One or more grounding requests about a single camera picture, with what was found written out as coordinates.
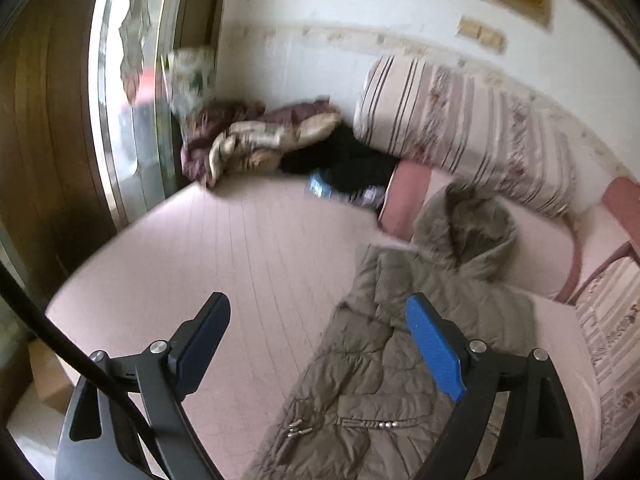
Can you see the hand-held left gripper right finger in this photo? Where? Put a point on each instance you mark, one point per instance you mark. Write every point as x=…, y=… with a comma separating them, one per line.
x=434, y=344

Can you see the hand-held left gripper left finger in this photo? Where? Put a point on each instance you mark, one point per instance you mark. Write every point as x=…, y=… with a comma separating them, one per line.
x=197, y=342

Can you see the olive hooded puffer jacket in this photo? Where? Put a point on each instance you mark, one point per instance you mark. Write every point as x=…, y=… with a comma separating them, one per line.
x=400, y=360

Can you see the pink bed mattress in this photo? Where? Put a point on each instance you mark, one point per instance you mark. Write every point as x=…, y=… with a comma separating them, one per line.
x=240, y=260

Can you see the pink pillow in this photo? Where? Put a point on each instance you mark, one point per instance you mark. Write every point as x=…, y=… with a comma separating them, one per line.
x=402, y=200

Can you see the cardboard box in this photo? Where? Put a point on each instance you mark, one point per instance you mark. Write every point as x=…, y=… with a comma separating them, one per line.
x=47, y=375

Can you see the striped cushion at right edge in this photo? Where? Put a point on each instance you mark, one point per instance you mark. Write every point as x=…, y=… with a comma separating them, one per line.
x=615, y=335

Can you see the blue packet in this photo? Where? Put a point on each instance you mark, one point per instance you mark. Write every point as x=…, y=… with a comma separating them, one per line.
x=320, y=187

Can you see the black garment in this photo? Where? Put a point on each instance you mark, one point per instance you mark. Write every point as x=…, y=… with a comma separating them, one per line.
x=345, y=157

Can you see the beige patterned blanket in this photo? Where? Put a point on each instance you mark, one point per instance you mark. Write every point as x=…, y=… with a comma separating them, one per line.
x=260, y=142

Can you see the maroon cloth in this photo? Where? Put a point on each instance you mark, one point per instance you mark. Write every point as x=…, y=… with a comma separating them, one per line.
x=220, y=125

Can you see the striped floral pillow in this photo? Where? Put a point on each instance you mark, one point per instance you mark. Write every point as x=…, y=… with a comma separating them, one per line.
x=465, y=125

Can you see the wooden wardrobe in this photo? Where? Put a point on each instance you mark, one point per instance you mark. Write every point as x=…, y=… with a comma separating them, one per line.
x=45, y=160

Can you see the floral curtain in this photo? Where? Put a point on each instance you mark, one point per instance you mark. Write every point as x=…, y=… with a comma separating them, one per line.
x=190, y=80

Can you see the window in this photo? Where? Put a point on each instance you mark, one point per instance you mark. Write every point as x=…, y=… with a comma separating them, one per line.
x=132, y=75

